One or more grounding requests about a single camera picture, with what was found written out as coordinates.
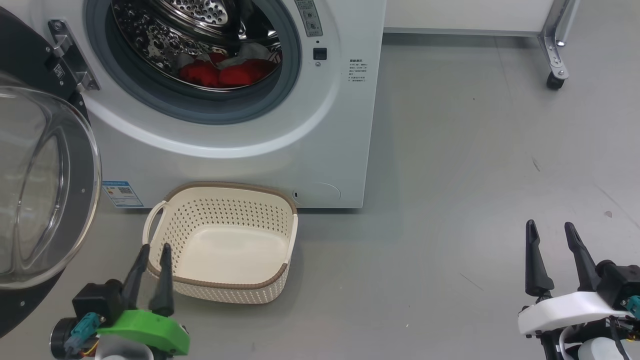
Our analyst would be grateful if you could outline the left camera cable teal plug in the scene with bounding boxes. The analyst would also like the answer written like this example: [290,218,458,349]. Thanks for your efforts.
[64,312,102,359]

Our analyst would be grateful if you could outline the steel washer drum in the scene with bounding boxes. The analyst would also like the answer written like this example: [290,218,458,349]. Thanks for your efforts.
[110,0,284,91]

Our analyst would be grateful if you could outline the white front-load washing machine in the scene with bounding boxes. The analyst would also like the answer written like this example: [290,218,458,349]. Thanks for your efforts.
[27,0,387,210]

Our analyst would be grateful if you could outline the cream perforated laundry basket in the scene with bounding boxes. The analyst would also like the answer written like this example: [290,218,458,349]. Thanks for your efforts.
[142,181,300,305]

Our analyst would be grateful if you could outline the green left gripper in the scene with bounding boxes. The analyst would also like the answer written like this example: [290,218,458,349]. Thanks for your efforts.
[96,243,191,357]

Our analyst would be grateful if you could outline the red garment with white stripes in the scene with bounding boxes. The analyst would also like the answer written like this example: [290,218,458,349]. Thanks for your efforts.
[218,58,277,89]

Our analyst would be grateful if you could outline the thin white cloth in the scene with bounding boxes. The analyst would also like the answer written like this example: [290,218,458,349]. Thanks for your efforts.
[227,42,274,70]

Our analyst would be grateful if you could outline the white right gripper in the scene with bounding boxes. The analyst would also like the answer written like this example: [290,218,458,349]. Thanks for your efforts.
[517,219,632,336]

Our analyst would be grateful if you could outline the black framed glass washer door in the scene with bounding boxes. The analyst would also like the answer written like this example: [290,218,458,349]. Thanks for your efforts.
[0,7,104,339]

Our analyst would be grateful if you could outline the white partition panel metal leg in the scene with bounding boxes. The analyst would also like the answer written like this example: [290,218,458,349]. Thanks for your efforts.
[384,0,581,82]

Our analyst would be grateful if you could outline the blue energy label sticker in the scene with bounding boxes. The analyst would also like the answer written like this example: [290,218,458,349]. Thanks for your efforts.
[101,180,145,209]

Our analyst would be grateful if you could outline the metal washer door hinge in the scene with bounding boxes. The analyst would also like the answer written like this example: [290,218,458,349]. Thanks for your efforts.
[47,19,101,94]

